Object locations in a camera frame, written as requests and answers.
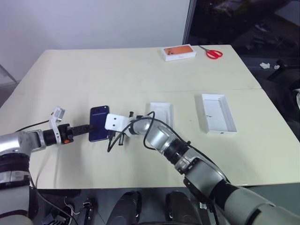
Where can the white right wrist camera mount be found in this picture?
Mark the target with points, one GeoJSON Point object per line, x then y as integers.
{"type": "Point", "coordinates": [114, 122]}

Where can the dark blue smartphone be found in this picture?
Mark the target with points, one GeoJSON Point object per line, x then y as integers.
{"type": "Point", "coordinates": [97, 117]}

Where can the white phone box tray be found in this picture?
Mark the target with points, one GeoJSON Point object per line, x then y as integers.
{"type": "Point", "coordinates": [161, 113]}

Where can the black chair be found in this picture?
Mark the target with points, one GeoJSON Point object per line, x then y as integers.
{"type": "Point", "coordinates": [284, 70]}

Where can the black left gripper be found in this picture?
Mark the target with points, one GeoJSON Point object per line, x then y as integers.
{"type": "Point", "coordinates": [63, 134]}

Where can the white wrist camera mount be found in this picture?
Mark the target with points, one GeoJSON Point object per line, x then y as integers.
{"type": "Point", "coordinates": [54, 119]}
{"type": "Point", "coordinates": [114, 122]}

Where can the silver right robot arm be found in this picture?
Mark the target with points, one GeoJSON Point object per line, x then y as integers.
{"type": "Point", "coordinates": [206, 173]}

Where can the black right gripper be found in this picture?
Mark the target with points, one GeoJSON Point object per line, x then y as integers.
{"type": "Point", "coordinates": [111, 135]}

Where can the grey window post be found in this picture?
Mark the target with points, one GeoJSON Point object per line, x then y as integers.
{"type": "Point", "coordinates": [188, 22]}

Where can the white phone box lid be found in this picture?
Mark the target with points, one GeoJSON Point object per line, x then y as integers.
{"type": "Point", "coordinates": [218, 113]}

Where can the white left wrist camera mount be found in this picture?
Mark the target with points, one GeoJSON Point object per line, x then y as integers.
{"type": "Point", "coordinates": [54, 119]}

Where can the phone box with orange print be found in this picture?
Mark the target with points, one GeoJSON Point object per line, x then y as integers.
{"type": "Point", "coordinates": [178, 52]}

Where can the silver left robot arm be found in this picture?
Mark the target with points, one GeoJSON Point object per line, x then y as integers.
{"type": "Point", "coordinates": [14, 140]}

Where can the dark rounded shape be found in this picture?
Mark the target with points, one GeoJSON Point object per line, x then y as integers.
{"type": "Point", "coordinates": [127, 208]}
{"type": "Point", "coordinates": [180, 208]}

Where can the crumpled white paper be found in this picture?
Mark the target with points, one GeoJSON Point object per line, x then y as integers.
{"type": "Point", "coordinates": [264, 65]}
{"type": "Point", "coordinates": [277, 66]}

